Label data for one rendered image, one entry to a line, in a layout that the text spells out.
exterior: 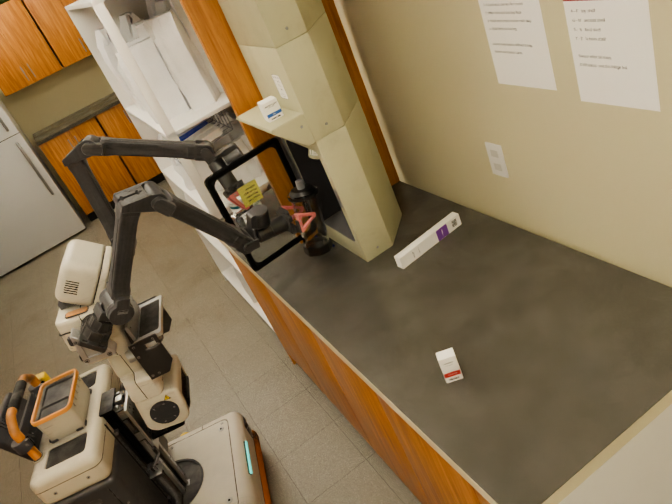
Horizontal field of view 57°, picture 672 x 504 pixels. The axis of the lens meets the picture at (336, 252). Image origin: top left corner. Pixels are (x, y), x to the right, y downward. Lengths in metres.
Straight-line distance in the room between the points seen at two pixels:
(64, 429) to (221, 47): 1.42
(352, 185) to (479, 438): 0.92
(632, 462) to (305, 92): 1.27
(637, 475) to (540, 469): 0.25
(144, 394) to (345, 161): 1.08
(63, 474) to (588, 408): 1.66
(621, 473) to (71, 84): 6.62
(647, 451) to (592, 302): 0.39
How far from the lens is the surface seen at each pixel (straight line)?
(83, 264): 2.09
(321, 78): 1.89
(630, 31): 1.45
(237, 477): 2.63
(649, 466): 1.57
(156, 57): 3.15
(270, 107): 1.91
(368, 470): 2.74
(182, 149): 2.21
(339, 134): 1.94
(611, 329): 1.62
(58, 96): 7.30
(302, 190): 2.07
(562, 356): 1.58
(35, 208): 6.80
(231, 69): 2.18
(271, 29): 1.82
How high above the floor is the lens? 2.06
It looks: 30 degrees down
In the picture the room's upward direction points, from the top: 25 degrees counter-clockwise
